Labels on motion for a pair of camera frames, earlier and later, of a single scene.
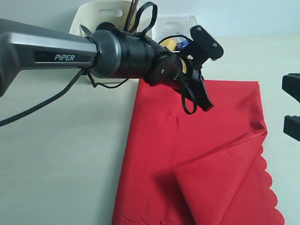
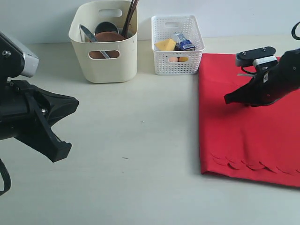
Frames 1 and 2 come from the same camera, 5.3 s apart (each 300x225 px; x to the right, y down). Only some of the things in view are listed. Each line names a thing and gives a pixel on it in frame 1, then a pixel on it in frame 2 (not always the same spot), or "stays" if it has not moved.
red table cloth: [207, 168] → [261, 143]
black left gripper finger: [201, 94] → [55, 106]
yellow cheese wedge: [170, 43] stays
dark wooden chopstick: [126, 23] stays
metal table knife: [86, 32] stays
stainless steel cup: [105, 26] stays
